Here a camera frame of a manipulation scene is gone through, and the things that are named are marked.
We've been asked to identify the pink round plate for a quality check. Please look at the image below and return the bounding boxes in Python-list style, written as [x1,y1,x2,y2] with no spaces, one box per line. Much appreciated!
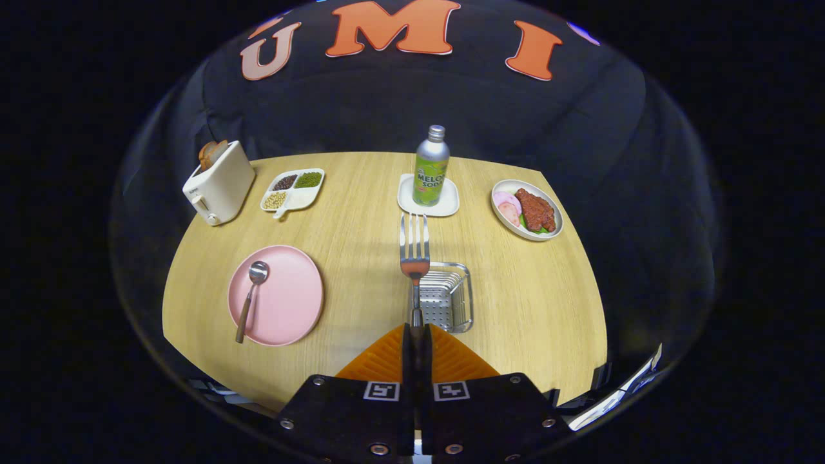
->
[227,245,325,347]

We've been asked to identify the red-brown meat piece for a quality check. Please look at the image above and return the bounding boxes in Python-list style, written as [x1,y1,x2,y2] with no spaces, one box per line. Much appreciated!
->
[514,188,557,233]

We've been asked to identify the green soda bottle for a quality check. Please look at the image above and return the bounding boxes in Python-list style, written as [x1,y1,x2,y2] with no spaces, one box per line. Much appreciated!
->
[412,124,451,208]

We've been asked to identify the metal spoon brown handle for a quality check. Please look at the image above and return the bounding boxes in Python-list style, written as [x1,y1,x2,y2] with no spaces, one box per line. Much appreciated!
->
[235,260,270,344]

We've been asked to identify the white oval plate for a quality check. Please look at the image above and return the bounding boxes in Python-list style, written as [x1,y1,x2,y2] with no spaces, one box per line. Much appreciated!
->
[490,179,565,242]

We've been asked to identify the brown toast slices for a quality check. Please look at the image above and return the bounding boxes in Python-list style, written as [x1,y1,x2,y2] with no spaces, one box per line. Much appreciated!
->
[198,139,229,172]

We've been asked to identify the metal wire cutlery basket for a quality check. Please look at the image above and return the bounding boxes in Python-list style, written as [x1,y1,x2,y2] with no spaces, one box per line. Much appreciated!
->
[412,261,474,334]

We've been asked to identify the white toaster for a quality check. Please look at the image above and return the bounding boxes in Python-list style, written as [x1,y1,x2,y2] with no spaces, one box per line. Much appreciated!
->
[182,140,257,227]

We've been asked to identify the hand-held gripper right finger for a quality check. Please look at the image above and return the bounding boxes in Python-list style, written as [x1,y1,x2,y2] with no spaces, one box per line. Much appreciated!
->
[419,324,576,461]

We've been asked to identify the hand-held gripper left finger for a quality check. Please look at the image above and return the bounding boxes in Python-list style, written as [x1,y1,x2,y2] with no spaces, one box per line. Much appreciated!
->
[276,324,418,461]

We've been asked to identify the white divided dish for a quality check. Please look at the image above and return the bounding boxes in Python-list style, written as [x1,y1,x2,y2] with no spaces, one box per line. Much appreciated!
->
[260,168,326,220]

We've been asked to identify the metal fork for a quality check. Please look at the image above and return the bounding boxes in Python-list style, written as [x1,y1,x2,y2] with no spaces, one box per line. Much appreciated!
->
[399,213,431,329]

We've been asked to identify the pink ham slices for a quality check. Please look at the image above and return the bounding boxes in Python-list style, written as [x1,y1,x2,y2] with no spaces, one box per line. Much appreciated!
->
[496,191,523,226]

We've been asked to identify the white square coaster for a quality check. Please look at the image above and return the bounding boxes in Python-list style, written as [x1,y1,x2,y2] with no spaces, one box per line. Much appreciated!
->
[397,173,460,218]

